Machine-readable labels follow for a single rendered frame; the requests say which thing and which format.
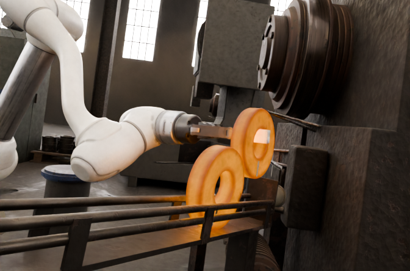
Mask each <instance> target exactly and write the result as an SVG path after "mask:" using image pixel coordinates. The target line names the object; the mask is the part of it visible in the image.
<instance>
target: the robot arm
mask: <svg viewBox="0 0 410 271"><path fill-rule="evenodd" d="M0 8H1V9H2V11H3V12H4V13H5V14H6V15H7V16H8V17H9V18H10V19H11V20H12V21H13V22H14V23H15V24H16V25H17V26H18V27H20V28H22V30H24V31H25V32H27V34H26V36H27V40H28V41H27V43H26V45H25V47H24V49H23V52H22V53H21V55H20V57H19V59H18V61H17V63H16V65H15V67H14V69H13V71H12V73H11V75H10V77H9V79H8V81H7V83H6V85H5V86H4V88H3V90H2V92H1V94H0V180H2V179H4V178H6V177H7V176H9V174H11V172H13V171H14V169H15V168H16V166H17V163H18V154H17V152H16V142H15V139H14V137H13V136H14V134H15V132H16V130H17V129H18V127H19V125H20V123H21V121H22V119H23V117H24V115H25V113H26V111H27V109H28V107H29V105H30V104H31V102H32V100H33V98H34V96H35V94H36V92H37V90H38V88H39V86H40V84H41V82H42V80H43V79H44V77H45V75H46V73H47V71H48V69H49V68H50V66H51V64H52V61H53V60H54V58H55V56H56V55H58V57H59V60H60V81H61V97H62V109H63V113H64V116H65V118H66V120H67V122H68V124H69V126H70V127H71V129H72V130H73V132H74V133H75V135H76V142H75V146H76V148H75V149H74V150H73V153H72V155H71V159H70V164H71V169H72V171H73V173H74V174H75V175H76V176H77V177H78V178H79V179H81V180H83V181H86V182H100V181H103V180H105V179H108V178H110V177H112V176H114V175H116V174H117V173H119V172H121V171H122V170H124V169H125V168H127V167H128V166H130V165H131V164H132V163H133V162H134V161H135V160H136V159H137V158H138V157H139V156H140V155H141V154H143V153H144V152H146V151H148V150H150V149H152V148H154V147H157V146H159V145H160V144H161V143H164V144H172V145H175V144H176V145H177V144H180V145H183V144H185V143H187V144H196V143H197V142H198V141H199V140H200V139H219V138H220V137H221V138H227V139H231V135H232V130H233V128H232V127H228V128H226V127H221V126H220V125H212V124H211V123H203V122H202V121H201V119H200V117H199V116H197V115H189V114H186V113H185V112H183V111H172V110H164V109H162V108H158V107H136V108H133V109H130V110H128V111H126V112H125V113H124V114H123V115H122V116H121V118H120V121H119V123H118V122H115V121H111V120H109V119H107V118H105V117H103V118H96V117H94V116H92V115H91V114H90V113H89V112H88V111H87V109H86V108H85V104H84V86H83V66H82V56H81V52H80V50H79V48H78V46H77V44H76V41H78V40H79V39H80V38H81V37H82V35H83V33H84V22H83V20H82V18H81V16H80V15H79V14H78V13H77V11H76V10H74V9H73V8H72V6H70V5H68V4H67V3H65V2H63V1H62V0H0ZM254 142H256V143H270V130H266V129H259V130H258V131H257V133H256V135H255V137H254Z"/></svg>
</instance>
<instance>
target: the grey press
mask: <svg viewBox="0 0 410 271"><path fill-rule="evenodd" d="M272 14H275V6H273V5H267V4H261V3H257V2H251V1H244V0H209V1H208V6H207V15H206V20H205V21H204V22H203V23H202V24H201V26H200V29H199V31H198V34H197V41H196V53H195V64H194V71H193V75H195V77H196V84H195V85H194V86H193V87H192V96H191V102H190V106H191V107H200V100H201V99H212V95H213V91H214V84H215V85H218V86H219V87H220V95H219V100H218V109H217V117H216V119H215V121H214V123H211V124H212V125H220V126H221V127H226V128H228V127H232V128H233V127H234V124H235V122H236V120H237V118H238V116H239V115H240V113H241V112H242V111H244V110H245V109H247V108H263V105H264V98H265V91H260V90H259V88H258V87H257V86H258V71H257V65H259V59H260V54H261V47H262V41H263V40H262V34H264V33H265V29H266V26H267V23H268V18H269V16H271V15H272ZM202 122H203V123H210V122H205V121H202ZM217 143H222V144H225V145H231V139H227V138H221V137H220V138H219V139H218V142H217Z"/></svg>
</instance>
